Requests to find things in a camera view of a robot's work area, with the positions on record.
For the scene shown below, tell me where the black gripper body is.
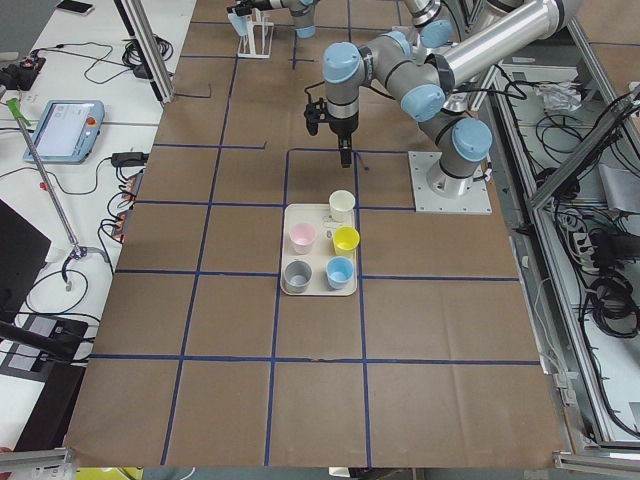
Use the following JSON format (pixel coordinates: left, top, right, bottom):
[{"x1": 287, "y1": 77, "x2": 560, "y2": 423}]
[
  {"x1": 227, "y1": 0, "x2": 257, "y2": 16},
  {"x1": 327, "y1": 113, "x2": 359, "y2": 150}
]

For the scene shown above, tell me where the light blue plastic cup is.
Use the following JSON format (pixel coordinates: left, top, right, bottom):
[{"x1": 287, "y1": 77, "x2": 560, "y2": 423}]
[{"x1": 228, "y1": 13, "x2": 248, "y2": 37}]

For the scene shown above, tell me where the white plastic cup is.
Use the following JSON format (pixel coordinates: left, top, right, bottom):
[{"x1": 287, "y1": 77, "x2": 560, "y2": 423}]
[{"x1": 329, "y1": 190, "x2": 355, "y2": 223}]

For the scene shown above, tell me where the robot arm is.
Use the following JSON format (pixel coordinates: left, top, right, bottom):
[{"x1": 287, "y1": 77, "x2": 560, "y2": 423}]
[
  {"x1": 227, "y1": 0, "x2": 453, "y2": 57},
  {"x1": 322, "y1": 1, "x2": 581, "y2": 198}
]

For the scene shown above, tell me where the yellow plastic cup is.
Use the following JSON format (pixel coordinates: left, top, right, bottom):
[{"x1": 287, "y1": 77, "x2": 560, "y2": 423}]
[{"x1": 332, "y1": 226, "x2": 360, "y2": 257}]

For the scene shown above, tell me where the pink plastic cup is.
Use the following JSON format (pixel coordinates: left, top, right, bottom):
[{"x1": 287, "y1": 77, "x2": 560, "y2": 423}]
[{"x1": 289, "y1": 222, "x2": 316, "y2": 255}]

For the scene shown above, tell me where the grey plastic cup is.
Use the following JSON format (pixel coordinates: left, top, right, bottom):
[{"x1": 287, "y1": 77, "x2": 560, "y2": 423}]
[{"x1": 282, "y1": 260, "x2": 313, "y2": 294}]

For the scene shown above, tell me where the cream plastic tray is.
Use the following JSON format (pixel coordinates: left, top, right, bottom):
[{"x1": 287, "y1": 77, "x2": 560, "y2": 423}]
[{"x1": 280, "y1": 203, "x2": 358, "y2": 296}]

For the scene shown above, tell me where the smartphone on table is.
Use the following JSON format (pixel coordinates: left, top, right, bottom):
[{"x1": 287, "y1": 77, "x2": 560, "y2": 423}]
[{"x1": 56, "y1": 0, "x2": 94, "y2": 16}]

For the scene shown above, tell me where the black power adapter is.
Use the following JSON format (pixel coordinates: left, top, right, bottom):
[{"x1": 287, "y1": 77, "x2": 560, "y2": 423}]
[{"x1": 111, "y1": 151, "x2": 149, "y2": 168}]

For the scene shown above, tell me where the teach pendant tablet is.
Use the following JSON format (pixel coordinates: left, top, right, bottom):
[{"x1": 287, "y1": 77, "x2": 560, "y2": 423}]
[{"x1": 32, "y1": 100, "x2": 105, "y2": 165}]

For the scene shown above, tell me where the metal rod with stand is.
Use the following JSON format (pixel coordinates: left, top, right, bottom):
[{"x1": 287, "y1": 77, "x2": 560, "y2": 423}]
[{"x1": 6, "y1": 97, "x2": 110, "y2": 262}]

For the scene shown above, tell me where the white wire cup rack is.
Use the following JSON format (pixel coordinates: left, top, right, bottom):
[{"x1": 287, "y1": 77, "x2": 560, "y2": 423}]
[{"x1": 237, "y1": 9, "x2": 274, "y2": 59}]

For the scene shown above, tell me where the aluminium frame post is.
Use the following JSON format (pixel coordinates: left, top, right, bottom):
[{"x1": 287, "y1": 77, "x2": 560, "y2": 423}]
[{"x1": 114, "y1": 0, "x2": 175, "y2": 105}]

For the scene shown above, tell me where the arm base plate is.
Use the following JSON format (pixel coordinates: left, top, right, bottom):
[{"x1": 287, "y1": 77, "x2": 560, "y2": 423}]
[{"x1": 408, "y1": 151, "x2": 493, "y2": 215}]

